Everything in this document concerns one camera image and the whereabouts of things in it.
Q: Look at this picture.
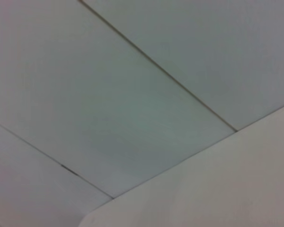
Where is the white table with rounded corner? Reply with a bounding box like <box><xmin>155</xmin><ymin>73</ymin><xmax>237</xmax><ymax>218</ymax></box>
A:
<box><xmin>79</xmin><ymin>103</ymin><xmax>284</xmax><ymax>227</ymax></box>

